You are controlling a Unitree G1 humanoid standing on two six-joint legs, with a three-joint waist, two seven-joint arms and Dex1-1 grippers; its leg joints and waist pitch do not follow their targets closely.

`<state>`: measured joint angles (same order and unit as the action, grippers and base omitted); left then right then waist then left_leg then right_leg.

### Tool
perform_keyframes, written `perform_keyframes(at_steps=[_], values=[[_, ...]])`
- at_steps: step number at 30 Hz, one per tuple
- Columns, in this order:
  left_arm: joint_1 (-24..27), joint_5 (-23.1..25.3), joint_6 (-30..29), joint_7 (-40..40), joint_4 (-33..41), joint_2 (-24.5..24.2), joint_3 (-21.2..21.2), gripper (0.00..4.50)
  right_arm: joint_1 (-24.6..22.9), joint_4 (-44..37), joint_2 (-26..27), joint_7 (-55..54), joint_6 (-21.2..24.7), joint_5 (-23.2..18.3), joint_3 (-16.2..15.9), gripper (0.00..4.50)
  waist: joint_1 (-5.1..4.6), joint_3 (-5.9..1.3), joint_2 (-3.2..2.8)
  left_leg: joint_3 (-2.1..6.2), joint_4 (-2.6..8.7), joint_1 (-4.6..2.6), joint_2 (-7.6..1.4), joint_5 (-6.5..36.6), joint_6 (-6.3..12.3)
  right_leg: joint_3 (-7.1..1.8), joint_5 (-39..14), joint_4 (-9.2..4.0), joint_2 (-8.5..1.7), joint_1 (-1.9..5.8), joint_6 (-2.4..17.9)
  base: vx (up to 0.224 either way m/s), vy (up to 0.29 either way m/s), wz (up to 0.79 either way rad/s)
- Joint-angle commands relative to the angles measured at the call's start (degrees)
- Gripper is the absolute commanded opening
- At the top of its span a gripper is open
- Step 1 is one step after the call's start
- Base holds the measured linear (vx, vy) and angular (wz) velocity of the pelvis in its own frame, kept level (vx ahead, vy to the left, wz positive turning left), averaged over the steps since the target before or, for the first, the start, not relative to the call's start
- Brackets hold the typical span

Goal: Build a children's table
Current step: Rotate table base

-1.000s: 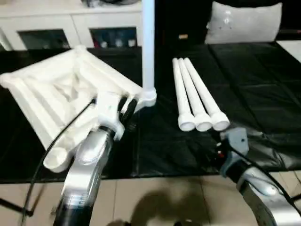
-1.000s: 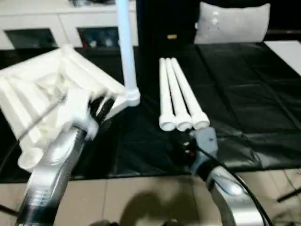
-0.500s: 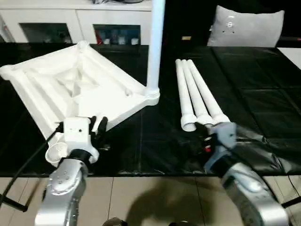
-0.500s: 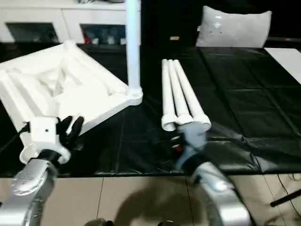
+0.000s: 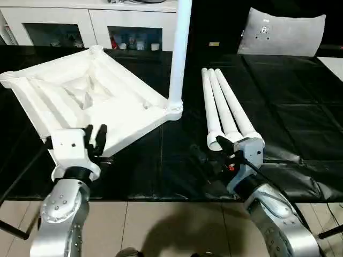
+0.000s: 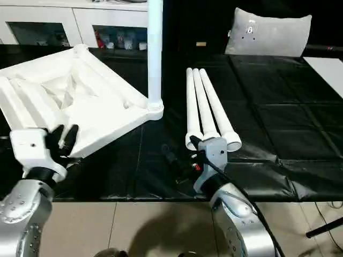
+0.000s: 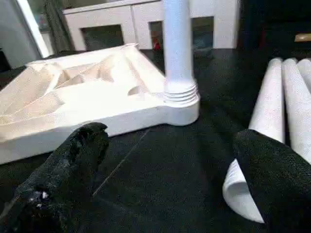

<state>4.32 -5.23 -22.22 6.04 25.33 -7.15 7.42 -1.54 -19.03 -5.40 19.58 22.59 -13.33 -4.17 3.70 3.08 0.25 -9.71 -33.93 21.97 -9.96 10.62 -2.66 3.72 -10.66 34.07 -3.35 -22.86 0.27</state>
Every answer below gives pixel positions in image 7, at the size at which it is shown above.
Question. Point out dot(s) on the white plastic table top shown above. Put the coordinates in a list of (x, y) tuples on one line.
[(73, 97)]

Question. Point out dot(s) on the black work mat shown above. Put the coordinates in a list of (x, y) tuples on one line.
[(194, 184)]

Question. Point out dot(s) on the grey curtain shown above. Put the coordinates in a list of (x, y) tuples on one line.
[(58, 24)]

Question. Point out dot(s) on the white glass-door cabinet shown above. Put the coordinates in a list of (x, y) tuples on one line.
[(141, 19)]

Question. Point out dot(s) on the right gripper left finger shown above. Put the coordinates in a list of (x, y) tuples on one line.
[(53, 189)]

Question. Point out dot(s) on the white plastic table leg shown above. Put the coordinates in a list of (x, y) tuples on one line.
[(307, 73), (299, 107), (267, 107), (177, 48)]

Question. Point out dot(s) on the black sofa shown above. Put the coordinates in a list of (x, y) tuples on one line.
[(277, 24)]

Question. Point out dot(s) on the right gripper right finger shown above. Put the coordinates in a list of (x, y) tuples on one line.
[(282, 189)]

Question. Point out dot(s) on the small tan label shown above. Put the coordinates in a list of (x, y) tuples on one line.
[(303, 37)]

